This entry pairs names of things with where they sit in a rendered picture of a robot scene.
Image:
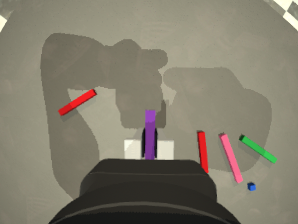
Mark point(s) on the green rod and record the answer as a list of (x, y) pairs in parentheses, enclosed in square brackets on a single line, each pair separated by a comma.
[(258, 149)]

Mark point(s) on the small blue cube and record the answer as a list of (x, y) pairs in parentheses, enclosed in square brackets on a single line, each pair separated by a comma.
[(251, 186)]

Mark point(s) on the red rod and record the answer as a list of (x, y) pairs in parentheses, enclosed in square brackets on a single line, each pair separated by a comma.
[(202, 150), (80, 100)]

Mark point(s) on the purple rod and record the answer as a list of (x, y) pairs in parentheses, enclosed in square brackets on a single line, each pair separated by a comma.
[(149, 134)]

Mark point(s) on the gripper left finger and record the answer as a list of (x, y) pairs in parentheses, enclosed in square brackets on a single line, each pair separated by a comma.
[(135, 147)]

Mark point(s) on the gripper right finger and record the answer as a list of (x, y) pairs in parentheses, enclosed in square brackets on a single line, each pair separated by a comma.
[(164, 147)]

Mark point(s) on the pink rod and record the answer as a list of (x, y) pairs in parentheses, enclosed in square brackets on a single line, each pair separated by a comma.
[(231, 158)]

